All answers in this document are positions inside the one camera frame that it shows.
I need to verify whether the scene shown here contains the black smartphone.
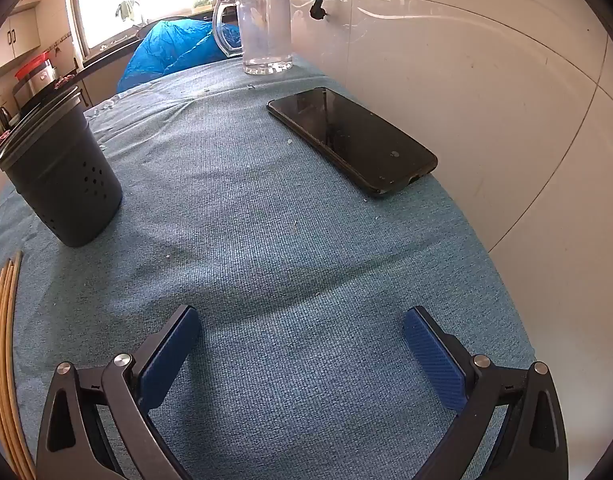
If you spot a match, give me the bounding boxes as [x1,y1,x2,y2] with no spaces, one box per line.
[266,87,439,198]

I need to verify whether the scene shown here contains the blue tablecloth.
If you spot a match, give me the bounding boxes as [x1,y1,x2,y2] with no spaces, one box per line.
[0,52,537,480]

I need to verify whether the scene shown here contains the silver rice cooker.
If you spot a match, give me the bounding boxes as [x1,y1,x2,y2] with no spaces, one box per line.
[12,65,58,106]

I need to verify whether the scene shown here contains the black kitchen countertop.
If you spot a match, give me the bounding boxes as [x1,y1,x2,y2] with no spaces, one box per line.
[0,37,150,156]

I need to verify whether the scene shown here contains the dark grey perforated utensil holder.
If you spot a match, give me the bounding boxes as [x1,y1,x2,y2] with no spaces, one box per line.
[0,86,124,248]

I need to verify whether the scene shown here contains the red plastic basin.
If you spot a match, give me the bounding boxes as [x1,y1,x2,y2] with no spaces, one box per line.
[15,53,53,80]

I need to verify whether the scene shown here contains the clear glass mug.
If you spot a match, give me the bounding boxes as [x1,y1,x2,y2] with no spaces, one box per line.
[212,0,293,76]

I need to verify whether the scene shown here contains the cream wall cabinets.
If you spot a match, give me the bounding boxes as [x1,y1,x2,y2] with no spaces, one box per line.
[0,0,42,59]

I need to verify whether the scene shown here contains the bunch of wooden chopsticks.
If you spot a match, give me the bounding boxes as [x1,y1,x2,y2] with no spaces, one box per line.
[0,250,37,480]

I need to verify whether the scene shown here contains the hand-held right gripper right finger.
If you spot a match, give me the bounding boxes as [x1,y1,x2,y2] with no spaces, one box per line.
[403,305,570,480]

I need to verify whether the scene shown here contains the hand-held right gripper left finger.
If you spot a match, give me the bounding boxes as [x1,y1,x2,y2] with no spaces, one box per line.
[35,304,203,480]

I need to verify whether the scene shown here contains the blue plastic bag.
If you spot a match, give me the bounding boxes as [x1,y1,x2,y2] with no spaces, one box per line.
[117,19,244,95]

